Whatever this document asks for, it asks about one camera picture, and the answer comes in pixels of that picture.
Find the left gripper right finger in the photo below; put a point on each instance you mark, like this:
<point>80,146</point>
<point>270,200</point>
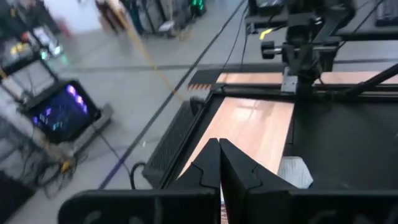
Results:
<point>242,177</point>

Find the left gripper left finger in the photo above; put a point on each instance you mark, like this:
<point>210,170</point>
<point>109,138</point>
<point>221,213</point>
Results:
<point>208,174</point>

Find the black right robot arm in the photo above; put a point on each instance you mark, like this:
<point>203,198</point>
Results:
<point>304,46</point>

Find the black mesh computer case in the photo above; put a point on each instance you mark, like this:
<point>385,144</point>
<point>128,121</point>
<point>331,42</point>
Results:
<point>174,143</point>

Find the white knitted cloth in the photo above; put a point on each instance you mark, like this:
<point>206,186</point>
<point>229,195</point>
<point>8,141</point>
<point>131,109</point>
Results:
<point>295,172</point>

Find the large hazard striped floor mat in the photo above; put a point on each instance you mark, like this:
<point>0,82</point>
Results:
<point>205,77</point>

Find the computer with purple lights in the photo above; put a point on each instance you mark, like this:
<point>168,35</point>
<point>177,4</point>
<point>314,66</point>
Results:
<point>62,112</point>

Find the black table frame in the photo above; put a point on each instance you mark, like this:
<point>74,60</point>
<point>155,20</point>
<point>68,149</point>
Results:
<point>248,90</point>

